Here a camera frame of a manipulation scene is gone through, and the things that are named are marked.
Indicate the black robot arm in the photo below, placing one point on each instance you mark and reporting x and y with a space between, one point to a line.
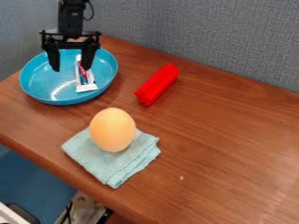
72 1

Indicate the grey object under table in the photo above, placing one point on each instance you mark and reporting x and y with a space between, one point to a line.
84 211

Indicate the blue plate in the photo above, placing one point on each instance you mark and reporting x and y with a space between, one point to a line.
55 87

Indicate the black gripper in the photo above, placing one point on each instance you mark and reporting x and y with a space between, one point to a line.
68 36

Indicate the white toothpaste tube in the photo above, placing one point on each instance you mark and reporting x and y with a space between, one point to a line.
85 82

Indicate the red plastic block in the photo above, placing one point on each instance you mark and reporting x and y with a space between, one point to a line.
156 84

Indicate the light blue folded cloth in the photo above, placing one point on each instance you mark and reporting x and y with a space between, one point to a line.
112 167

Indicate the orange egg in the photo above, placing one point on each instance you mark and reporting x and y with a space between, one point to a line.
112 129

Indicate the white black object bottom left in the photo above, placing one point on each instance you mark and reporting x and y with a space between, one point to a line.
12 214

